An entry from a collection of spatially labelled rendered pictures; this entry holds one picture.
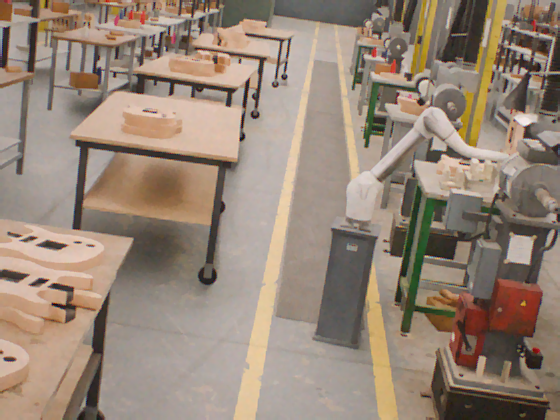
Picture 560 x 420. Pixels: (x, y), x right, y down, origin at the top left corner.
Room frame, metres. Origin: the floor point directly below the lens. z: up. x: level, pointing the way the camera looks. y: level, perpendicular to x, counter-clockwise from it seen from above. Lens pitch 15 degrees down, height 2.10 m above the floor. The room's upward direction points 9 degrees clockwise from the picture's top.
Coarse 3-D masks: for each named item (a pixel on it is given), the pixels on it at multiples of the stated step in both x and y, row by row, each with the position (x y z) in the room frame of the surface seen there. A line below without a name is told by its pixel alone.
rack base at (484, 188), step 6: (468, 174) 5.78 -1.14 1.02; (468, 180) 5.62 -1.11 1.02; (474, 180) 5.62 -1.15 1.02; (468, 186) 5.62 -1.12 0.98; (474, 186) 5.62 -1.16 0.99; (480, 186) 5.61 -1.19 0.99; (486, 186) 5.61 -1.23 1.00; (492, 186) 5.61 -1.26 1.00; (480, 192) 5.61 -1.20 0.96; (486, 192) 5.61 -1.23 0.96
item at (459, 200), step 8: (456, 192) 4.71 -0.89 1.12; (464, 192) 4.74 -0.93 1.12; (472, 192) 4.77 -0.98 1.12; (448, 200) 4.77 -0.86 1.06; (456, 200) 4.70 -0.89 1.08; (464, 200) 4.70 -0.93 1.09; (472, 200) 4.70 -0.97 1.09; (480, 200) 4.70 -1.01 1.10; (448, 208) 4.72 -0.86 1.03; (456, 208) 4.70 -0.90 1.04; (464, 208) 4.70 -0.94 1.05; (472, 208) 4.70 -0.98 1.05; (480, 208) 4.70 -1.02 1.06; (448, 216) 4.70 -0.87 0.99; (456, 216) 4.70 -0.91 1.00; (448, 224) 4.70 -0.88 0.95; (456, 224) 4.70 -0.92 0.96; (464, 224) 4.70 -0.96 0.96; (472, 224) 4.70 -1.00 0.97; (464, 232) 4.71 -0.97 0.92; (472, 232) 4.70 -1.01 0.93; (464, 240) 4.73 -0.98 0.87
